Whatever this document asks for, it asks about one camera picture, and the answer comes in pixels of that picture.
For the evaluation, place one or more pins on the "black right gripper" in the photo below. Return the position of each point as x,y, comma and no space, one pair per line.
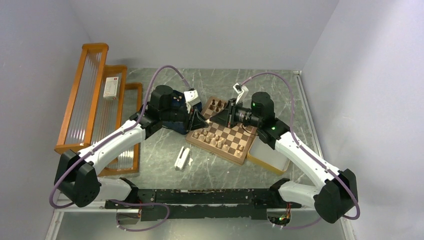
226,117

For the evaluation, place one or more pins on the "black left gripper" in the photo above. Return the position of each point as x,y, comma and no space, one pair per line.
197,120

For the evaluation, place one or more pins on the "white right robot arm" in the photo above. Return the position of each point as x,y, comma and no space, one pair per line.
333,193

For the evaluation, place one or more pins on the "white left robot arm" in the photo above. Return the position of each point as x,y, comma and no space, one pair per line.
77,172

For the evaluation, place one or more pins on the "dark blue tray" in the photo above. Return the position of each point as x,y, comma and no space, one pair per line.
175,126

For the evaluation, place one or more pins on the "wooden chessboard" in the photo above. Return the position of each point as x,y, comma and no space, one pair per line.
231,144

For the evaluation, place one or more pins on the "white stapler-like device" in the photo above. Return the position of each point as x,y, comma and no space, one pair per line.
182,158

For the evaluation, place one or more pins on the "yellow tray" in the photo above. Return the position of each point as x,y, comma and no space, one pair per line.
262,155

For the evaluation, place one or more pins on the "white card box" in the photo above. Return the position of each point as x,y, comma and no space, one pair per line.
111,87

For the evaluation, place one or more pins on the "orange wooden rack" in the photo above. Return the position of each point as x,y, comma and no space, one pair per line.
88,116

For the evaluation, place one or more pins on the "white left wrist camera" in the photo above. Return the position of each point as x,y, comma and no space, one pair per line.
191,99

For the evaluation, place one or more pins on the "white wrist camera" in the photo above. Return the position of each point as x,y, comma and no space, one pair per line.
242,91
191,99

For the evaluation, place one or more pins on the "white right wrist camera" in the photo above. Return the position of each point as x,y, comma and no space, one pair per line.
242,91

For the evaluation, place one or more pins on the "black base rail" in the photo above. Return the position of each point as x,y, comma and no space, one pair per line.
253,203

